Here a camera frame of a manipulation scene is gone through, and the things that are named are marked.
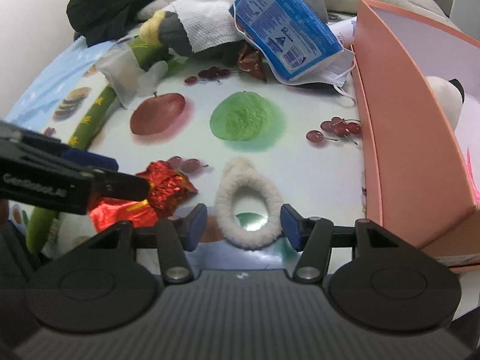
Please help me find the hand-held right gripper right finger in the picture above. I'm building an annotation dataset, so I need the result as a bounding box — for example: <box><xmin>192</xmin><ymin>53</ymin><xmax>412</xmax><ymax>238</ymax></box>
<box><xmin>280</xmin><ymin>203</ymin><xmax>407</xmax><ymax>284</ymax></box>

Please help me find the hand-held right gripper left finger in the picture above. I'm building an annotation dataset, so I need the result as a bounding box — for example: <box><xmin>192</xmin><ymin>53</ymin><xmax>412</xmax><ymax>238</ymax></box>
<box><xmin>77</xmin><ymin>203</ymin><xmax>208</xmax><ymax>284</ymax></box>

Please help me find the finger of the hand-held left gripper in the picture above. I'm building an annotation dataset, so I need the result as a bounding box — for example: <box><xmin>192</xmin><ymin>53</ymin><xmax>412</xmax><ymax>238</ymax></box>
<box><xmin>61</xmin><ymin>148</ymin><xmax>120</xmax><ymax>174</ymax></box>
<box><xmin>89</xmin><ymin>168</ymin><xmax>151</xmax><ymax>202</ymax></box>

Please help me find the red foil wrapper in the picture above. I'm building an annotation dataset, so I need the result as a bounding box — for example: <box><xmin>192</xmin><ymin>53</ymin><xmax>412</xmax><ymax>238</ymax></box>
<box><xmin>90</xmin><ymin>160</ymin><xmax>199</xmax><ymax>233</ymax></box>

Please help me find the white fluffy loop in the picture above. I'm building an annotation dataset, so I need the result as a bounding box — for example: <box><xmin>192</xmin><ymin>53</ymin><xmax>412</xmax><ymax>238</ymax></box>
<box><xmin>214</xmin><ymin>157</ymin><xmax>287</xmax><ymax>250</ymax></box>

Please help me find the orange white cardboard box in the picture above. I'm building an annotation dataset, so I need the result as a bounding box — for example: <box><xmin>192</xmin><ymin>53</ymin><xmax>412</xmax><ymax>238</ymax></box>
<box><xmin>350</xmin><ymin>0</ymin><xmax>480</xmax><ymax>274</ymax></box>

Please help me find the blue tissue pack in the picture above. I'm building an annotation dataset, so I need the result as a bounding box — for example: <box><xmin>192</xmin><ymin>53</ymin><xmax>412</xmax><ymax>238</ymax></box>
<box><xmin>229</xmin><ymin>0</ymin><xmax>345</xmax><ymax>85</ymax></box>

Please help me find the fruit printed bed sheet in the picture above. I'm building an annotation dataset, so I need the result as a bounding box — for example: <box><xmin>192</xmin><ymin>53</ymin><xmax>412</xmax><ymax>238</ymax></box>
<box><xmin>5</xmin><ymin>11</ymin><xmax>376</xmax><ymax>271</ymax></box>

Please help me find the clear plastic bag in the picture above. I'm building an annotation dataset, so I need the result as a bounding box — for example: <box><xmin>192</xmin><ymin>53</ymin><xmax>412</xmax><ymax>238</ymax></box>
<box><xmin>97</xmin><ymin>43</ymin><xmax>169</xmax><ymax>110</ymax></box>

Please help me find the grey penguin plush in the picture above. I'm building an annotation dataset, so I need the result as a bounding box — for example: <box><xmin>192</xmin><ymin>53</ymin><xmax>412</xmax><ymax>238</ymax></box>
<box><xmin>137</xmin><ymin>0</ymin><xmax>330</xmax><ymax>58</ymax></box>

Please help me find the black cloth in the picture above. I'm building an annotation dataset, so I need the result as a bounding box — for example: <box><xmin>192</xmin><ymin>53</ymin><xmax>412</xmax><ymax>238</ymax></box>
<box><xmin>67</xmin><ymin>0</ymin><xmax>188</xmax><ymax>47</ymax></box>

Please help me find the white face mask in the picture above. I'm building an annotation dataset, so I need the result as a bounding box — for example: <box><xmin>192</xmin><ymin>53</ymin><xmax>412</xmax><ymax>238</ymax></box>
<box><xmin>292</xmin><ymin>49</ymin><xmax>359</xmax><ymax>102</ymax></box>

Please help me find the brown snack wrapper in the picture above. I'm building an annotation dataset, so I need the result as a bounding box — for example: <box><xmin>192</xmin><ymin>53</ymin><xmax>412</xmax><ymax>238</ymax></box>
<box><xmin>235</xmin><ymin>41</ymin><xmax>268</xmax><ymax>84</ymax></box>

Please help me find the white paper towel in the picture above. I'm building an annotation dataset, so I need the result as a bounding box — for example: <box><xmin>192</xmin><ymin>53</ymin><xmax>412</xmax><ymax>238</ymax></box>
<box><xmin>157</xmin><ymin>0</ymin><xmax>248</xmax><ymax>55</ymax></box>

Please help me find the panda plush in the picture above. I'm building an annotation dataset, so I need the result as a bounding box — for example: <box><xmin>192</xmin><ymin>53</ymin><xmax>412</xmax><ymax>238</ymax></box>
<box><xmin>424</xmin><ymin>76</ymin><xmax>480</xmax><ymax>132</ymax></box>

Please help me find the white bottle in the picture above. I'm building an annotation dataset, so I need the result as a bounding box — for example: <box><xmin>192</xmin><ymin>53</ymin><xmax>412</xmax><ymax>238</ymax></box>
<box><xmin>328</xmin><ymin>17</ymin><xmax>361</xmax><ymax>47</ymax></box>

